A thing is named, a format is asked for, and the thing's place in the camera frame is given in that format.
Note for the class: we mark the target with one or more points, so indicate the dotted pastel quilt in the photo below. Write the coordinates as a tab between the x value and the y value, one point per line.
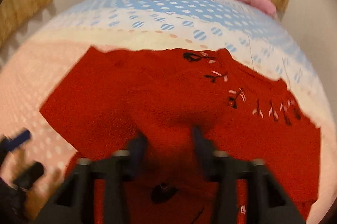
158	21

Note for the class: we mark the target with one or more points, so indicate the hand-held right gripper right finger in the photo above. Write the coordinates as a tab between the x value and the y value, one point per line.
198	141

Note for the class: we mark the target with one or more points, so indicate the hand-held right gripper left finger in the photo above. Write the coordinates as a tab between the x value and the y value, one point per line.
137	146

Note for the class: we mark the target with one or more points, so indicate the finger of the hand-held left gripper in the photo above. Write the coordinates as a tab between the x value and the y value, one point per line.
29	174
19	140

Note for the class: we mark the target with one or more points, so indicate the red knitted sweater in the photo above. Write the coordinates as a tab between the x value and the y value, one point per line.
163	108

